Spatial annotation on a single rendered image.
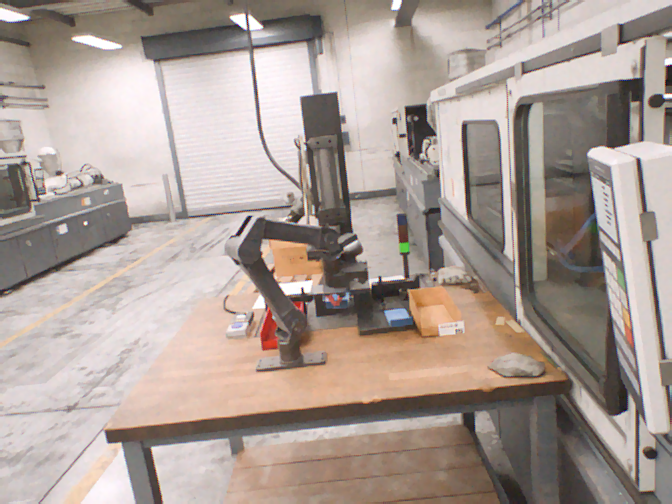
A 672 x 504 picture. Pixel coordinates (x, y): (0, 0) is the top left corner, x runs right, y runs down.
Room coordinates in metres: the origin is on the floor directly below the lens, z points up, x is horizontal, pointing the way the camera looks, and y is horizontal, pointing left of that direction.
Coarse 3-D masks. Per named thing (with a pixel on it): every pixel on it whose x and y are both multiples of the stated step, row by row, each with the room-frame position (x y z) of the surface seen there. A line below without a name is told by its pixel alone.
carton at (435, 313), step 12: (420, 288) 1.70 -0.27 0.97; (432, 288) 1.70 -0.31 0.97; (444, 288) 1.67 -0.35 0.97; (420, 300) 1.70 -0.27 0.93; (432, 300) 1.70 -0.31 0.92; (444, 300) 1.67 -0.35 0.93; (420, 312) 1.65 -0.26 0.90; (432, 312) 1.63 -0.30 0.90; (444, 312) 1.62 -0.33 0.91; (456, 312) 1.49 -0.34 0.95; (420, 324) 1.46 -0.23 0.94; (432, 324) 1.53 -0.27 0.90; (444, 324) 1.45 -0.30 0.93; (456, 324) 1.45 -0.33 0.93
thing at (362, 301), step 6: (354, 294) 1.73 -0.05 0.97; (360, 294) 1.73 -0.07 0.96; (366, 294) 1.73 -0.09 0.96; (318, 300) 1.74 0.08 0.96; (354, 300) 1.73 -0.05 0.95; (360, 300) 1.73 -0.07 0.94; (366, 300) 1.73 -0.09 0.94; (318, 306) 1.74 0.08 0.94; (324, 306) 1.74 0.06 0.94; (354, 306) 1.73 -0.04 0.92; (360, 306) 1.73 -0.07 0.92; (366, 306) 1.73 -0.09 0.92; (318, 312) 1.74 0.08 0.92; (324, 312) 1.74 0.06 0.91; (330, 312) 1.74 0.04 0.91
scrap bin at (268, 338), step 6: (300, 306) 1.74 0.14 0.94; (270, 312) 1.73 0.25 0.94; (264, 318) 1.62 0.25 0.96; (270, 318) 1.71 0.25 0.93; (264, 324) 1.58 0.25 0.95; (270, 324) 1.69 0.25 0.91; (276, 324) 1.70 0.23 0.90; (264, 330) 1.57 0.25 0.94; (270, 330) 1.65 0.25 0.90; (264, 336) 1.55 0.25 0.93; (270, 336) 1.60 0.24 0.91; (276, 336) 1.59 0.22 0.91; (264, 342) 1.50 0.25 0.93; (270, 342) 1.50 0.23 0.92; (276, 342) 1.50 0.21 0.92; (300, 342) 1.50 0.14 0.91; (264, 348) 1.50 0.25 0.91; (270, 348) 1.50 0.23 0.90; (276, 348) 1.50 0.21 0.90
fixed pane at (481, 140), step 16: (480, 128) 2.30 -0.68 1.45; (496, 128) 2.02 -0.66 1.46; (480, 144) 2.32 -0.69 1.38; (496, 144) 2.03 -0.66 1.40; (480, 160) 2.34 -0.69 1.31; (496, 160) 2.04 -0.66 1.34; (480, 176) 2.35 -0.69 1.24; (496, 176) 2.05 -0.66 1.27; (480, 192) 2.37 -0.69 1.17; (496, 192) 2.06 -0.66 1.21; (480, 208) 2.39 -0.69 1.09; (496, 208) 2.08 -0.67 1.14; (480, 224) 2.41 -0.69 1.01; (496, 224) 2.09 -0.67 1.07; (496, 240) 2.10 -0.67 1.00
